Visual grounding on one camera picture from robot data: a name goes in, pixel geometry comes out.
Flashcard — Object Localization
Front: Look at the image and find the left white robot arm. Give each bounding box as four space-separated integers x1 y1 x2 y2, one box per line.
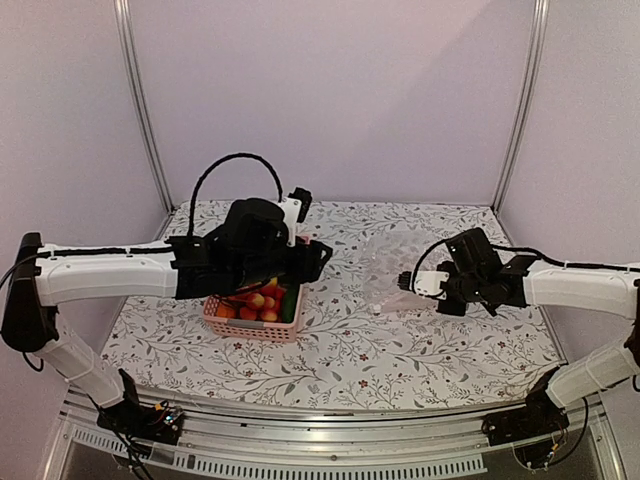
1 198 333 434

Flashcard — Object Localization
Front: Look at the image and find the red yellow toy fruit bunch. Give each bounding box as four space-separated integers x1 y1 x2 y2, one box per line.
218 279 286 323

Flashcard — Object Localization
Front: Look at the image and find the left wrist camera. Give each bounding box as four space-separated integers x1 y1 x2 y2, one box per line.
278 187 312 247

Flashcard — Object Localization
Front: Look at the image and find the left black camera cable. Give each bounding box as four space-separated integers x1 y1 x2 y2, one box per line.
187 152 286 239

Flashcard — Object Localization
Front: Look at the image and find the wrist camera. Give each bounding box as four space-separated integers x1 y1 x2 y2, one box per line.
397 271 449 300
278 187 312 247

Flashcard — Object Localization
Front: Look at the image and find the floral table mat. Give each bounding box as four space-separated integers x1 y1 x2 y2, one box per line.
102 202 561 410

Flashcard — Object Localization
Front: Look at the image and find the right black camera cable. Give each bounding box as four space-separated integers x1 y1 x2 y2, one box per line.
412 237 454 274

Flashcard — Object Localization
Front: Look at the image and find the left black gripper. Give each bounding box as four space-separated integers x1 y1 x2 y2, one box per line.
232 237 334 291

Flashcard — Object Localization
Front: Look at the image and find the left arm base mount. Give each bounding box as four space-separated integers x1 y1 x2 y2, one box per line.
97 369 185 445

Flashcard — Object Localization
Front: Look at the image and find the black camera cable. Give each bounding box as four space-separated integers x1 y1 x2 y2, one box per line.
412 237 454 274
187 152 286 239

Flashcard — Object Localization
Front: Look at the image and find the aluminium corner post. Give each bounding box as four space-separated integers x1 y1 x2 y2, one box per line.
113 0 175 214
491 0 550 217

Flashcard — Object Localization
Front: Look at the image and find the right aluminium corner post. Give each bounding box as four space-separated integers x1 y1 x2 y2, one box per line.
491 0 550 217

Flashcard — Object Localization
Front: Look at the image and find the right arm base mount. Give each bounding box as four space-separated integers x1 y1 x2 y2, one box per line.
481 367 569 446

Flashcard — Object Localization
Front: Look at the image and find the orange toy fruit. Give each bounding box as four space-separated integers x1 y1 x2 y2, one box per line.
215 304 237 319

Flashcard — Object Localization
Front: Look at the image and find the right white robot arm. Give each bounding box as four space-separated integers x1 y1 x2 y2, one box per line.
415 228 639 436

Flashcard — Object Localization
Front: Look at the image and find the dark green toy cucumber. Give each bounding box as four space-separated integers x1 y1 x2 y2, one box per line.
281 285 299 324

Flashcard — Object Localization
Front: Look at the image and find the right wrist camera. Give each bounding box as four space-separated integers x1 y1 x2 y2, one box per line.
397 271 449 300

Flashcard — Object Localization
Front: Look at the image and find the aluminium front rail frame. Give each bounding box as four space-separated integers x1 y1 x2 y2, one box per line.
43 388 629 479

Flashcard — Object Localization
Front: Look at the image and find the left aluminium corner post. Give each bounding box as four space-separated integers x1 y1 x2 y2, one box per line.
113 0 175 214

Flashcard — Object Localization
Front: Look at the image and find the clear zip top bag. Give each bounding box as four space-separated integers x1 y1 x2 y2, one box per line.
360 230 436 316

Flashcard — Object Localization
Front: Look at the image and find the pink plastic basket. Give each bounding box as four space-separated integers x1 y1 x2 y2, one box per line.
201 233 312 344

